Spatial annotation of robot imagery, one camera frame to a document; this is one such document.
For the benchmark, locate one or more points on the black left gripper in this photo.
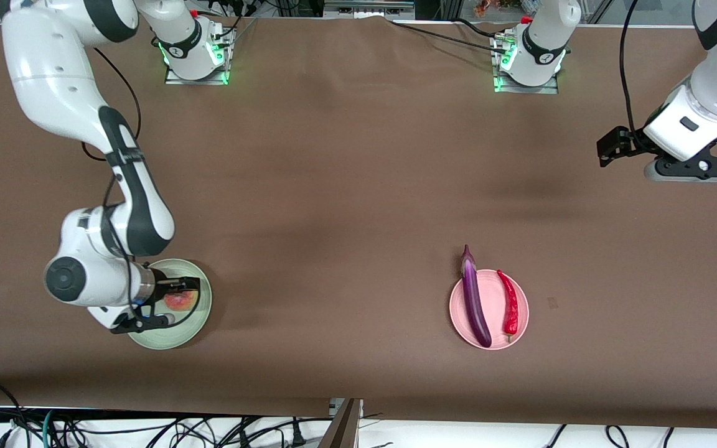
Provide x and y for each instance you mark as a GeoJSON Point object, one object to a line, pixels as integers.
{"type": "Point", "coordinates": [623, 140]}

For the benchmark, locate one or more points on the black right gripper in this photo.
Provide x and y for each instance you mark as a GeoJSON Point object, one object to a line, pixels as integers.
{"type": "Point", "coordinates": [163, 289]}

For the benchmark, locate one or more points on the orange pink peach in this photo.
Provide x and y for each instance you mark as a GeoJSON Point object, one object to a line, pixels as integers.
{"type": "Point", "coordinates": [179, 302]}

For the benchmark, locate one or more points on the red chili pepper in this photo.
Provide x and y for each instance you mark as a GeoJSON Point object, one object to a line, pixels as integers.
{"type": "Point", "coordinates": [510, 305]}

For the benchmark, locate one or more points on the long purple eggplant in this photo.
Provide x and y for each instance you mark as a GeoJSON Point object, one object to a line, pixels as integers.
{"type": "Point", "coordinates": [477, 305]}

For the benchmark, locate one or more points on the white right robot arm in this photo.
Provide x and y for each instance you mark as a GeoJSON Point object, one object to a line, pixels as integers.
{"type": "Point", "coordinates": [47, 62]}

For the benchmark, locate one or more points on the pale green plate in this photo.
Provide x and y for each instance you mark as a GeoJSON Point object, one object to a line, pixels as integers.
{"type": "Point", "coordinates": [201, 317]}

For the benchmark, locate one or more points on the colourful background objects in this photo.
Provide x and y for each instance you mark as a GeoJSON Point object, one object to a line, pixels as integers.
{"type": "Point", "coordinates": [486, 7]}

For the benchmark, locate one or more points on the brown table cover sheet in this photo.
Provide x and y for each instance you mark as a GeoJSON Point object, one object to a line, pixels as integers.
{"type": "Point", "coordinates": [333, 155]}

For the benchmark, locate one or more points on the pink plate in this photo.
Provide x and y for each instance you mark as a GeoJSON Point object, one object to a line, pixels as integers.
{"type": "Point", "coordinates": [496, 323]}

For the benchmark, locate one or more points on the grey equipment box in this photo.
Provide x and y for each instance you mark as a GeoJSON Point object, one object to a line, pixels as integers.
{"type": "Point", "coordinates": [365, 9]}

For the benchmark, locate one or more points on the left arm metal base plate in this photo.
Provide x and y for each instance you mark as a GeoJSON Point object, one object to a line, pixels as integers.
{"type": "Point", "coordinates": [523, 89]}

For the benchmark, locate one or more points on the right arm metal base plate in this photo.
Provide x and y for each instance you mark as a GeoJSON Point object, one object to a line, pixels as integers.
{"type": "Point", "coordinates": [175, 79]}

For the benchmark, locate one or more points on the aluminium frame post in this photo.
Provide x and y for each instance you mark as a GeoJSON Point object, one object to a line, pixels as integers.
{"type": "Point", "coordinates": [343, 429]}

